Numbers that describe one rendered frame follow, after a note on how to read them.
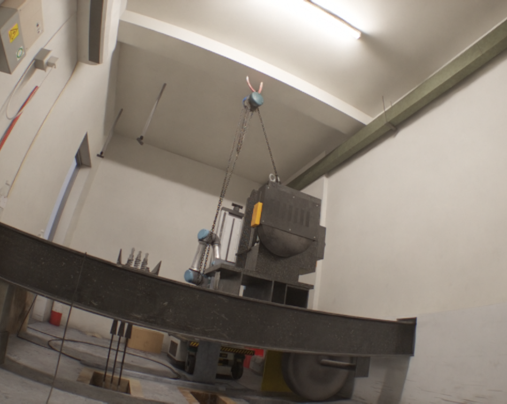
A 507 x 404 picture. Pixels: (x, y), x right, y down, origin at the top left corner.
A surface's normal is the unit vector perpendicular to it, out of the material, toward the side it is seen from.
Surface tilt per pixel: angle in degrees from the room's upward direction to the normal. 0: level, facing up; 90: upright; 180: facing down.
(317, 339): 90
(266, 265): 90
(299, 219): 90
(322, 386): 90
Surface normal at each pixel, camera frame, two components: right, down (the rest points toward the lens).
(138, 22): 0.41, -0.33
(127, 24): -0.15, 0.90
